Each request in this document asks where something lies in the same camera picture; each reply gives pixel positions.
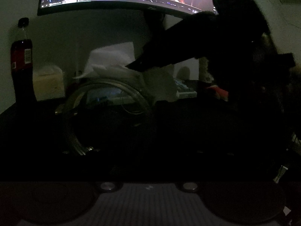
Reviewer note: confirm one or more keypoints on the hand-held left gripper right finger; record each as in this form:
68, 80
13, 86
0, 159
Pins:
202, 162

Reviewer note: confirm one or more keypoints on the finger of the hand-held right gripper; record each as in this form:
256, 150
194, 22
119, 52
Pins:
169, 49

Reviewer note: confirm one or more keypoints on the crumpled pink paper cup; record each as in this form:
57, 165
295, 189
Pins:
219, 93

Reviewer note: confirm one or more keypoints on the white patterned tumbler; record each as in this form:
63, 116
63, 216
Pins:
205, 69

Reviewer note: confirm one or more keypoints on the white blue backlit keyboard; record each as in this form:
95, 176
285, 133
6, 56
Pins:
185, 89

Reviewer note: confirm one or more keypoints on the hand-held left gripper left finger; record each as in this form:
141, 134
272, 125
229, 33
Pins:
98, 160

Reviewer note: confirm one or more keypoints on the white tissue paper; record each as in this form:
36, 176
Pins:
110, 61

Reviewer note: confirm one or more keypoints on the cola bottle black cap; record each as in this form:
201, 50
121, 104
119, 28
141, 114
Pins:
22, 63

